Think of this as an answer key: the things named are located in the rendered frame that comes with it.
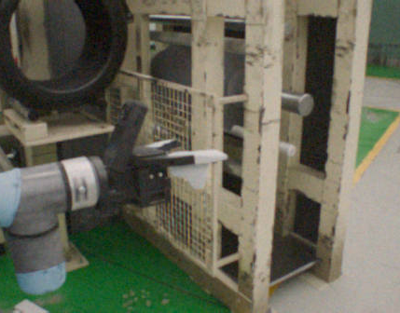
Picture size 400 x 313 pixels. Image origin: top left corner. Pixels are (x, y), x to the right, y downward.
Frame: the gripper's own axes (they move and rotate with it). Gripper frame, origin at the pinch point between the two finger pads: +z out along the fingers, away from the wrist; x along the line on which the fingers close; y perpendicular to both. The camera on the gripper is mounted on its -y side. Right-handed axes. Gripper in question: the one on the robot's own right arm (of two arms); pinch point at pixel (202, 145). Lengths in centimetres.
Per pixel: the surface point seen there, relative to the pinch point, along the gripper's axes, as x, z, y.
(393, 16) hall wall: -527, 811, -74
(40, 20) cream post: -139, 5, -36
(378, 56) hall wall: -562, 800, 10
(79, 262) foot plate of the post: -152, 11, 85
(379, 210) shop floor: -109, 197, 92
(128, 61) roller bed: -138, 44, -14
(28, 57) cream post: -141, -1, -21
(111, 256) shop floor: -151, 29, 87
